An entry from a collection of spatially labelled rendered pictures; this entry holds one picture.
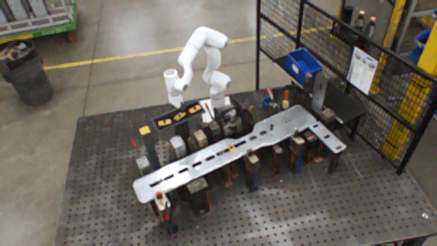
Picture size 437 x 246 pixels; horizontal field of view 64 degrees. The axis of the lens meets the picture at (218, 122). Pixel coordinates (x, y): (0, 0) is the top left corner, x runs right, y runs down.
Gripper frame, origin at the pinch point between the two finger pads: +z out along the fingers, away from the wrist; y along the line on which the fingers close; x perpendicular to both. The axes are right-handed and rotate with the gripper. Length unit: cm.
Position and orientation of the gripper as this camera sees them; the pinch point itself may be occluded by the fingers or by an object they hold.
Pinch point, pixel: (177, 108)
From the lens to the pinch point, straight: 241.8
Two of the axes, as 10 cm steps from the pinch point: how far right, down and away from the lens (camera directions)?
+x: 6.7, -5.7, 4.8
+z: 0.7, 6.9, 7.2
